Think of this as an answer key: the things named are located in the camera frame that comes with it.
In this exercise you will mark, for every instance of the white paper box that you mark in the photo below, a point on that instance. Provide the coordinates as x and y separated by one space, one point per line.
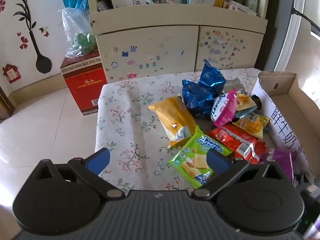
241 7

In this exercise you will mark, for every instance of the clear plastic bag with greens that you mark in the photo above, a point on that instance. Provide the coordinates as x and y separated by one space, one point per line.
75 25

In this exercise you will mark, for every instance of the red house wall sticker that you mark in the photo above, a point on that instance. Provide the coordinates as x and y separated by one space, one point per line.
10 73

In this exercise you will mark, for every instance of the purple snack packet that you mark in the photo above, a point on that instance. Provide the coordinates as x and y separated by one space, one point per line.
281 160

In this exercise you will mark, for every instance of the white window frame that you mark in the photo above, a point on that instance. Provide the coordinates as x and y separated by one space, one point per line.
292 30

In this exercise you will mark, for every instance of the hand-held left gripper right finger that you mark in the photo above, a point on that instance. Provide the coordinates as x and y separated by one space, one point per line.
218 160

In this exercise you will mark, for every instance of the yellow cartoon snack packet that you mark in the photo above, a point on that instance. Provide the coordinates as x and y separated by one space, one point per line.
252 125

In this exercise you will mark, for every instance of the silver foil packet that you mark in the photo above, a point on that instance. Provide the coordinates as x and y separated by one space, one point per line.
235 85

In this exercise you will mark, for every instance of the pink snack packet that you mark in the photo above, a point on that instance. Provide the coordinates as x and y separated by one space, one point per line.
223 110

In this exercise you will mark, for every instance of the blue foil snack packet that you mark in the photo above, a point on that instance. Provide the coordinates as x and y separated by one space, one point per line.
211 76
197 100

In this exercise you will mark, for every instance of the red snack packet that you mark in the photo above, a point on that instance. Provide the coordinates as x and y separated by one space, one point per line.
232 140

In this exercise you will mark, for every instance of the light blue snack packet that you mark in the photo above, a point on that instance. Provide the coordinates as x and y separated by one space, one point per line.
241 115

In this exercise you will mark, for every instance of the small yellow snack packet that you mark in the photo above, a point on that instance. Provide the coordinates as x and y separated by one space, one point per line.
245 101

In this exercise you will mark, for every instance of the white cardboard box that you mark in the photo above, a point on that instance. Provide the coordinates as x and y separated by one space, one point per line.
282 120

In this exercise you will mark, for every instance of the orange snack packet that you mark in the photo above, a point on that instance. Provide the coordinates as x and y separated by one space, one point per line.
172 115

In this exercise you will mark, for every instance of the green snack packet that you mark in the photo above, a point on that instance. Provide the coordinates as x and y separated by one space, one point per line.
190 150

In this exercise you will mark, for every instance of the red carton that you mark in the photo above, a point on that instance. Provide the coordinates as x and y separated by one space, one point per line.
85 85

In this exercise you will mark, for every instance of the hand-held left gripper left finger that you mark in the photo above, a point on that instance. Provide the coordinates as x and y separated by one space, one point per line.
98 158

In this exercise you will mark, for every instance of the black vine wall decal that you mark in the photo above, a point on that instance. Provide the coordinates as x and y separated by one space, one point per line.
43 63

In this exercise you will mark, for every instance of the beige cabinet with stickers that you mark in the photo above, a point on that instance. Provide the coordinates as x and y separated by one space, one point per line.
150 42

